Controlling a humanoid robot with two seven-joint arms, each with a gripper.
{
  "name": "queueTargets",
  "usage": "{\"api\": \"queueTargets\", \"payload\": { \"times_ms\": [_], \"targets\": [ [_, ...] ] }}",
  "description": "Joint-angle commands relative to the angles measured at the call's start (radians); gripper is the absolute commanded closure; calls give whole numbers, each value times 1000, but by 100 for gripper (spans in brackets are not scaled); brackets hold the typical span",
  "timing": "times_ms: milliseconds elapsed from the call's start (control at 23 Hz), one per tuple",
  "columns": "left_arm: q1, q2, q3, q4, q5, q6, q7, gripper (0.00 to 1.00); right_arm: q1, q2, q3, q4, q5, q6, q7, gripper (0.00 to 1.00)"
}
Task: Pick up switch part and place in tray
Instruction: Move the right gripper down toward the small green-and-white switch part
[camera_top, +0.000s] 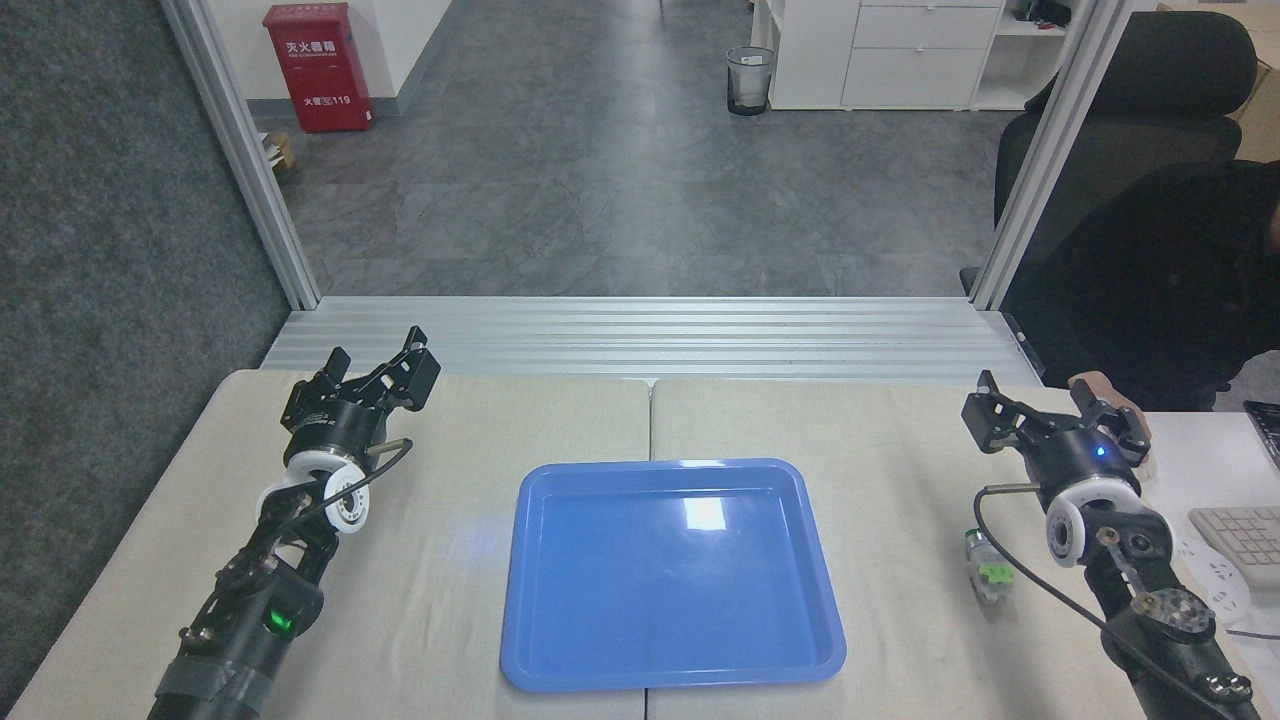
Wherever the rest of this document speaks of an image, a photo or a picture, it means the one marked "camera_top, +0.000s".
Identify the person's hand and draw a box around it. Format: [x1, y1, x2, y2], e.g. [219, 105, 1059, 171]
[1067, 371, 1154, 473]

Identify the black office chair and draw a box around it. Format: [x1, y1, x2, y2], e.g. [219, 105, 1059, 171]
[960, 11, 1260, 299]

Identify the silver aluminium post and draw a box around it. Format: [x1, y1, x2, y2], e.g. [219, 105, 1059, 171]
[972, 0, 1159, 310]
[160, 0, 322, 310]

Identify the switch part with green tab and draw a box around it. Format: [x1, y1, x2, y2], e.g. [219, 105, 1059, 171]
[962, 527, 1014, 604]

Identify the white drawer cabinet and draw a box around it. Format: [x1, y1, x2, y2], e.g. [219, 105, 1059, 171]
[749, 0, 1076, 112]

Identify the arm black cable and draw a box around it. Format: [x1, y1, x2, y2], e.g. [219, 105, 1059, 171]
[285, 438, 414, 521]
[974, 483, 1241, 720]

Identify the person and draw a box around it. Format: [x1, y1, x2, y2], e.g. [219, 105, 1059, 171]
[1000, 160, 1280, 413]

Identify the red fire extinguisher box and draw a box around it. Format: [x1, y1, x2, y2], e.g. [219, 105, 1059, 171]
[263, 2, 374, 135]

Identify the silver aluminium rail platform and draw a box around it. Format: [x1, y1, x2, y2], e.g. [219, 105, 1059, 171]
[259, 295, 1047, 387]

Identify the mesh waste bin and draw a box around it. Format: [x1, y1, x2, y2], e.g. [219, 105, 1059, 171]
[725, 46, 778, 117]

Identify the black flat device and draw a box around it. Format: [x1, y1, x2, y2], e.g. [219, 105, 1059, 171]
[1243, 400, 1280, 477]

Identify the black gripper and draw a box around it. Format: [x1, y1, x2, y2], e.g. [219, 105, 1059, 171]
[961, 370, 1153, 493]
[281, 326, 442, 469]

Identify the white power strip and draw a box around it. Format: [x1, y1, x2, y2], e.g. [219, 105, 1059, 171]
[1172, 538, 1253, 627]

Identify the white keyboard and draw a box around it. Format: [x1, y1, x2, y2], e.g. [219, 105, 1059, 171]
[1188, 505, 1280, 591]

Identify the blue plastic tray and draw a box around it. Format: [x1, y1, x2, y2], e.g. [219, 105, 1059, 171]
[499, 458, 848, 694]

